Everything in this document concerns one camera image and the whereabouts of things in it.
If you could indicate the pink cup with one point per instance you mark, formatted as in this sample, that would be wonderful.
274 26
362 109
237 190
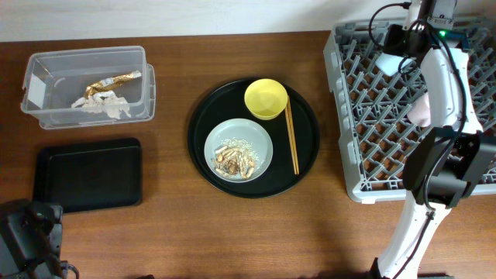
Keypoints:
420 111

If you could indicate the white tissue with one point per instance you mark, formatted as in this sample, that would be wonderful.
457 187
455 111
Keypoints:
107 102

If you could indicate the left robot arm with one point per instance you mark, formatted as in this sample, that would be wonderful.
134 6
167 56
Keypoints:
31 236

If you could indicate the gold snack wrapper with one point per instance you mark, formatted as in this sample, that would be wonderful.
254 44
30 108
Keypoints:
110 83

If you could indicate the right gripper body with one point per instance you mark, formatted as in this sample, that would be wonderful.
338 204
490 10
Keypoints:
396 43

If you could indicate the clear plastic waste bin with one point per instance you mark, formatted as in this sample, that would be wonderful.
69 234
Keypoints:
55 80

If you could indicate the round black serving tray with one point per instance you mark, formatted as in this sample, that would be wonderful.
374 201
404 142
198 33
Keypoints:
227 102

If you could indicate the right wooden chopstick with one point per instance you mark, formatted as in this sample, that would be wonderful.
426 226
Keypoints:
292 128

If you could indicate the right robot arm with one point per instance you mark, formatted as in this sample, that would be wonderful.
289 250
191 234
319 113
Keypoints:
448 164

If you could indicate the food scraps on plate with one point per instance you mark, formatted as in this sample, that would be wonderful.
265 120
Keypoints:
235 158

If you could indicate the grey dishwasher rack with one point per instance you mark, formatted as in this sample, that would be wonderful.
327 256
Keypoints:
375 133

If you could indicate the yellow bowl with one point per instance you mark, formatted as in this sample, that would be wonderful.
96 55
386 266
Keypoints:
266 98

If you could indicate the black rectangular tray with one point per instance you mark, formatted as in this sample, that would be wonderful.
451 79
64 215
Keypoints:
90 176

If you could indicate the grey plate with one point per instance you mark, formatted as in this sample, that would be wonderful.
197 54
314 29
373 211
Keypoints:
244 129

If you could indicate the light blue cup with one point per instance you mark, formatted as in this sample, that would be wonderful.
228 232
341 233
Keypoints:
390 64

